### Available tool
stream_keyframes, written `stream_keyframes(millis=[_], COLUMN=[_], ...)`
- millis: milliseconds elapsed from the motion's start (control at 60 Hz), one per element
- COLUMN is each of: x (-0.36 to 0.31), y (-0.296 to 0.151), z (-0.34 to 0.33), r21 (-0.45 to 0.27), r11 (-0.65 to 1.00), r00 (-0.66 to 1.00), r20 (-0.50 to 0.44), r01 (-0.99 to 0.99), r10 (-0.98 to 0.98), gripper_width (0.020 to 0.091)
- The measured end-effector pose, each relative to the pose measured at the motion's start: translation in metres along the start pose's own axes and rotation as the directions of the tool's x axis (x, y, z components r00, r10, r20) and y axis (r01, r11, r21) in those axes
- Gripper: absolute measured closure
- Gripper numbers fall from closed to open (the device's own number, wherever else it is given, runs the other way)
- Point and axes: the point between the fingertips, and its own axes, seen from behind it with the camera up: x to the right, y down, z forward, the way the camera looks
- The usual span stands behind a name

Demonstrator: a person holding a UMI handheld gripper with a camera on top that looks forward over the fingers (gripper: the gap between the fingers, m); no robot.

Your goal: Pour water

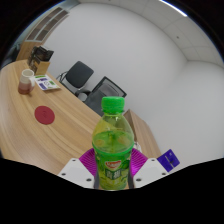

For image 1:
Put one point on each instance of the green drink bottle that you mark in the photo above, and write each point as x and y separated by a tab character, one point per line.
113	150

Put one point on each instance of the black office chair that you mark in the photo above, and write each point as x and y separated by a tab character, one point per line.
79	73

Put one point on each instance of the purple pouch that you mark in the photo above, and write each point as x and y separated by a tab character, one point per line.
169	160

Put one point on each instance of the white printed leaflet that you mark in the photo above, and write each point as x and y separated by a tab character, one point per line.
46	82

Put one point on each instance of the grey backpack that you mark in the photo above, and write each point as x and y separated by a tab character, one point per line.
101	95

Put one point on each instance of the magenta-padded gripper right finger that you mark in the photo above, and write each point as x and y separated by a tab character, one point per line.
151	170

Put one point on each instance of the black mesh armrest chair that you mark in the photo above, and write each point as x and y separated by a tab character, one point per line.
115	87

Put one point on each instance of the wooden side desk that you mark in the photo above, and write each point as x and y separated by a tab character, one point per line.
143	133

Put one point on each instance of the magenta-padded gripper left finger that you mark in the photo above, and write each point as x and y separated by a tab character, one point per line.
75	171

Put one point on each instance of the flat round red coaster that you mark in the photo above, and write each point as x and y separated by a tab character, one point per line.
44	115

